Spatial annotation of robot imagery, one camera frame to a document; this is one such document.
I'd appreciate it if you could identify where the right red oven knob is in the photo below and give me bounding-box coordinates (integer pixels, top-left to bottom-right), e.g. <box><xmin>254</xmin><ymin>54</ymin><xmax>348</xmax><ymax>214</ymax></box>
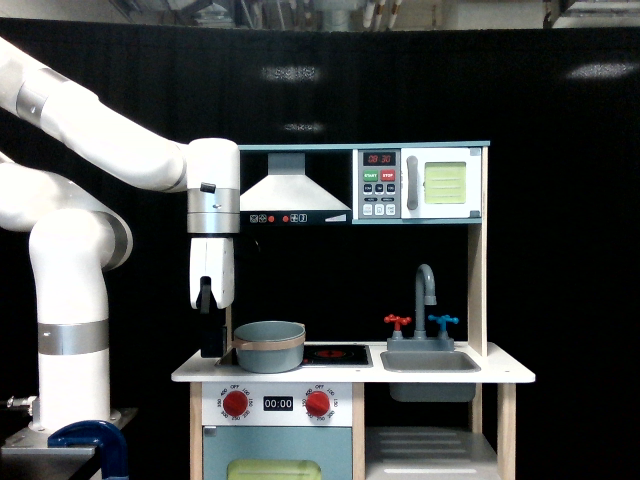
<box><xmin>305</xmin><ymin>390</ymin><xmax>331</xmax><ymax>418</ymax></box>

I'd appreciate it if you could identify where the grey range hood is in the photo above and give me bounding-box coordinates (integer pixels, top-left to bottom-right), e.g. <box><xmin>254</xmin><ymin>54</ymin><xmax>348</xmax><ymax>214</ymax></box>
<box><xmin>240</xmin><ymin>152</ymin><xmax>352</xmax><ymax>227</ymax></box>

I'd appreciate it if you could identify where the red oven knob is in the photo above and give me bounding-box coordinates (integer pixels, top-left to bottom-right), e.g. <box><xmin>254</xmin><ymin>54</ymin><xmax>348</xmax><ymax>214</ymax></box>
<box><xmin>305</xmin><ymin>390</ymin><xmax>331</xmax><ymax>418</ymax></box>
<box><xmin>222</xmin><ymin>391</ymin><xmax>249</xmax><ymax>417</ymax></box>

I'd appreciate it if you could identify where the black induction stovetop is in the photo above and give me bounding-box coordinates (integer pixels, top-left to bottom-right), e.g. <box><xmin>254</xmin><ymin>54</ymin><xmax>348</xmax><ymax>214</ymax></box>
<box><xmin>214</xmin><ymin>343</ymin><xmax>375</xmax><ymax>369</ymax></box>

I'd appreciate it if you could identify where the wooden toy kitchen frame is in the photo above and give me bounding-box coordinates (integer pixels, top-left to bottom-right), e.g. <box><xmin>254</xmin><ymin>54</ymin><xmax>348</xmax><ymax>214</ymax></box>
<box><xmin>172</xmin><ymin>141</ymin><xmax>535</xmax><ymax>479</ymax></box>

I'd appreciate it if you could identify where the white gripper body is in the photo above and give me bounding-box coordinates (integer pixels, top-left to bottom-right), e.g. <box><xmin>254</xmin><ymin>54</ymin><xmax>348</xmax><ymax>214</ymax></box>
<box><xmin>189</xmin><ymin>237</ymin><xmax>235</xmax><ymax>309</ymax></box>

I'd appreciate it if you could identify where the blue c-clamp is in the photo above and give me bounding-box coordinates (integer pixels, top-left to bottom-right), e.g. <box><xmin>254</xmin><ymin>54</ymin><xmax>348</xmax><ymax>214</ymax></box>
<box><xmin>47</xmin><ymin>420</ymin><xmax>129</xmax><ymax>480</ymax></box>

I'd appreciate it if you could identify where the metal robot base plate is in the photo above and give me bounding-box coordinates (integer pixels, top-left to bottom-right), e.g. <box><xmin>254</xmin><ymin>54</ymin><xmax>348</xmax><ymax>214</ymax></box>
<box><xmin>0</xmin><ymin>407</ymin><xmax>139</xmax><ymax>480</ymax></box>

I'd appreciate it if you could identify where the black timer display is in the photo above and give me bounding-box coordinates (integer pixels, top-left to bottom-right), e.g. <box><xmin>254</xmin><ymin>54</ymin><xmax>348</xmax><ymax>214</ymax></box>
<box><xmin>263</xmin><ymin>396</ymin><xmax>294</xmax><ymax>412</ymax></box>

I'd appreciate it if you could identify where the grey toy sink basin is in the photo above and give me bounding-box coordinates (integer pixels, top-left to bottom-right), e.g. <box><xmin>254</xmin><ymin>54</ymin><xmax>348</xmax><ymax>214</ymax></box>
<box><xmin>381</xmin><ymin>351</ymin><xmax>480</xmax><ymax>403</ymax></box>

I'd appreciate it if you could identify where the grey bowl with wooden band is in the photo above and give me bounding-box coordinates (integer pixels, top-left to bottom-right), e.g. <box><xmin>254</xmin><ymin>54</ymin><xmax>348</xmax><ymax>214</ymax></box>
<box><xmin>232</xmin><ymin>321</ymin><xmax>306</xmax><ymax>374</ymax></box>

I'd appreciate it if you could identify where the red tap handle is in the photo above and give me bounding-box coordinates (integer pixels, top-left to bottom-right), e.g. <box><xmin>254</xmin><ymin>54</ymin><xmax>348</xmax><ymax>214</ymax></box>
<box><xmin>384</xmin><ymin>314</ymin><xmax>412</xmax><ymax>340</ymax></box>

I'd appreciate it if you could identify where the grey toy faucet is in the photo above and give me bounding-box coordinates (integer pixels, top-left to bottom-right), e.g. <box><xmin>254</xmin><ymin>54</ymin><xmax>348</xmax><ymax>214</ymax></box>
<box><xmin>387</xmin><ymin>264</ymin><xmax>454</xmax><ymax>352</ymax></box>

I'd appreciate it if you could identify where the blue tap handle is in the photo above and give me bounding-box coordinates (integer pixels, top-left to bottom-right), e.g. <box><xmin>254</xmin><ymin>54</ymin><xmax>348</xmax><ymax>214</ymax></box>
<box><xmin>428</xmin><ymin>314</ymin><xmax>459</xmax><ymax>339</ymax></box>

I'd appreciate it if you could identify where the left red oven knob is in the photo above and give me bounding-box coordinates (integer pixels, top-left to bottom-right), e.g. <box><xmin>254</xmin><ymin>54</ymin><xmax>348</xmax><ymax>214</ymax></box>
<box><xmin>222</xmin><ymin>391</ymin><xmax>249</xmax><ymax>417</ymax></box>

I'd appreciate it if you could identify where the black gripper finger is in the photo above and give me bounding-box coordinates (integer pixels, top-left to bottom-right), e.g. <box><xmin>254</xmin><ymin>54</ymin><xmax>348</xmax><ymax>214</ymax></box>
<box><xmin>196</xmin><ymin>276</ymin><xmax>227</xmax><ymax>358</ymax></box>

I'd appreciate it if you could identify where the toy microwave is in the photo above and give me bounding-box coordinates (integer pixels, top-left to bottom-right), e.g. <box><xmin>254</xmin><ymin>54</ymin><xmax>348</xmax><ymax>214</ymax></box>
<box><xmin>353</xmin><ymin>146</ymin><xmax>485</xmax><ymax>223</ymax></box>

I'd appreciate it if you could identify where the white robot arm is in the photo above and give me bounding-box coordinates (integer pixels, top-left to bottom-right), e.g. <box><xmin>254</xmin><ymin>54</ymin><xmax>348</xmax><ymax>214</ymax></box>
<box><xmin>1</xmin><ymin>42</ymin><xmax>240</xmax><ymax>432</ymax></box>

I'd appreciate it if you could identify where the blue oven door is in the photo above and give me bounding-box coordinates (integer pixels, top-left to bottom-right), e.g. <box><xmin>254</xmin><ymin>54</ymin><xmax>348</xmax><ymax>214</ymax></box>
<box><xmin>203</xmin><ymin>426</ymin><xmax>353</xmax><ymax>479</ymax></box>

